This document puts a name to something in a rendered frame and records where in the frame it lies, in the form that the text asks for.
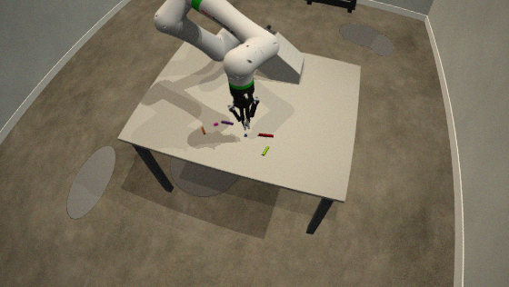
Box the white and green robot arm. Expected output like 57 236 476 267
154 0 279 99

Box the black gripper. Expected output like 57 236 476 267
228 96 260 131

